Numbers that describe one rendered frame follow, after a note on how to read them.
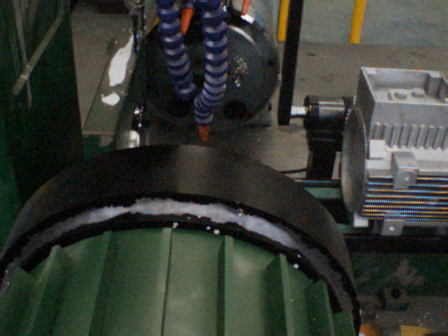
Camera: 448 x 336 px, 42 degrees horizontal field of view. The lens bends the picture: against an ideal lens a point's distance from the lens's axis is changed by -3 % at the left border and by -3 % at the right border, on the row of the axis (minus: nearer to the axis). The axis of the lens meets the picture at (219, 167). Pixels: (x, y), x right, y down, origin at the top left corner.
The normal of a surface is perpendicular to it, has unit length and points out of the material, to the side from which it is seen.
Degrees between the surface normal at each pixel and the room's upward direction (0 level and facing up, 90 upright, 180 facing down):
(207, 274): 13
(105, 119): 0
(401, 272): 90
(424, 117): 90
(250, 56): 90
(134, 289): 5
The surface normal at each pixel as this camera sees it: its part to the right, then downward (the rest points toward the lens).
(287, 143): 0.04, -0.81
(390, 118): -0.01, 0.58
